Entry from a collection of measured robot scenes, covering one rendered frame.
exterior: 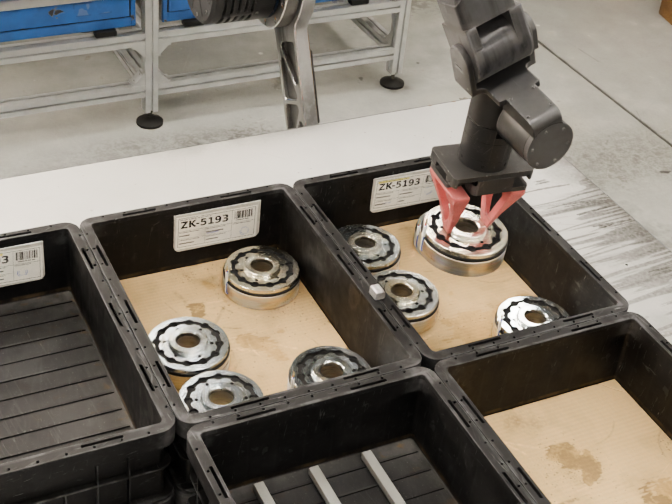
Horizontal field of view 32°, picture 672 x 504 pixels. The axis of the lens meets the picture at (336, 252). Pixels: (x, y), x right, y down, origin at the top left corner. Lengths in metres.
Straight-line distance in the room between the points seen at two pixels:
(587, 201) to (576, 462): 0.80
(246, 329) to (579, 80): 2.74
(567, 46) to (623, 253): 2.38
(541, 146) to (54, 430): 0.64
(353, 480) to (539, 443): 0.24
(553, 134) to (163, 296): 0.61
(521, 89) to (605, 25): 3.35
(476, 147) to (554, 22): 3.24
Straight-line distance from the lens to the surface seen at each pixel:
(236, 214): 1.62
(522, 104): 1.23
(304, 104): 2.38
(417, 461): 1.40
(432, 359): 1.38
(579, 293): 1.59
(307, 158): 2.14
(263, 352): 1.51
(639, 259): 2.03
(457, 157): 1.33
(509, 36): 1.23
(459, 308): 1.62
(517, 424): 1.47
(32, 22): 3.35
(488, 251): 1.37
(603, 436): 1.49
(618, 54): 4.38
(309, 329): 1.55
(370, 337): 1.46
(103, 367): 1.49
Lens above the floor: 1.83
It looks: 36 degrees down
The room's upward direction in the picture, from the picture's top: 7 degrees clockwise
